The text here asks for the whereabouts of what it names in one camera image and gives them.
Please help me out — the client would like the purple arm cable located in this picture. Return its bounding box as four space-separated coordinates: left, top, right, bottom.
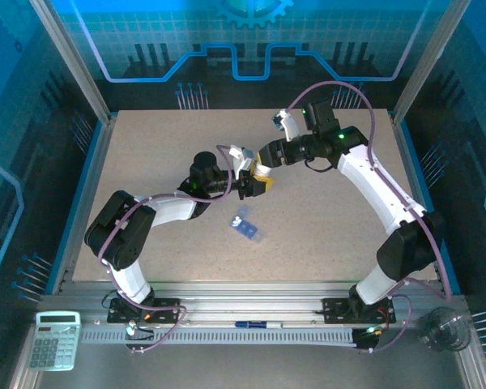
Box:
285 80 453 353
97 144 234 354

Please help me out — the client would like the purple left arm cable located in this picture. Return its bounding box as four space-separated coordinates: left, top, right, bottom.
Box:
97 144 234 354

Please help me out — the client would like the blue marker pen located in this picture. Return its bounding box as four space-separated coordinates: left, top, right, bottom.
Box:
234 319 284 330

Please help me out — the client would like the clear glass container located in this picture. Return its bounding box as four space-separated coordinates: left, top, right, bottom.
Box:
418 306 471 352

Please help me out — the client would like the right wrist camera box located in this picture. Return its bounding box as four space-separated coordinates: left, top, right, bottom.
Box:
271 108 301 142

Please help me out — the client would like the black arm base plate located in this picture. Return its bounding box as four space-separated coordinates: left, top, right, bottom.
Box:
322 297 397 324
107 297 182 324

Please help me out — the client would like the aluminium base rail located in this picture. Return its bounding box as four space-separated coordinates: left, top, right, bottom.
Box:
40 281 469 325

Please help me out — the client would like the aluminium frame post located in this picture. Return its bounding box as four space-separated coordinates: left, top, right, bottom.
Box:
390 0 473 122
28 0 115 124

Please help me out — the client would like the blue and white packet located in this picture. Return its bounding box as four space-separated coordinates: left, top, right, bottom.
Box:
230 204 266 244

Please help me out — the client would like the white desk calculator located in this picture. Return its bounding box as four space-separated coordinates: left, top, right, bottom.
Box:
27 310 83 372

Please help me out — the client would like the blue table edge strip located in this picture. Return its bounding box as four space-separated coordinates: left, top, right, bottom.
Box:
399 119 462 296
43 121 106 296

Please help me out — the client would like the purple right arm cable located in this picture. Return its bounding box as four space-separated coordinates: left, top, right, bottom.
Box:
285 80 453 353

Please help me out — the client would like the aluminium side rail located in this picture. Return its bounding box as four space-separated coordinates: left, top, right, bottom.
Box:
50 114 119 295
388 109 450 295

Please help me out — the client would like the grey slotted cable duct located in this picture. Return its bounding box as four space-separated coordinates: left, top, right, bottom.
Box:
80 327 356 346

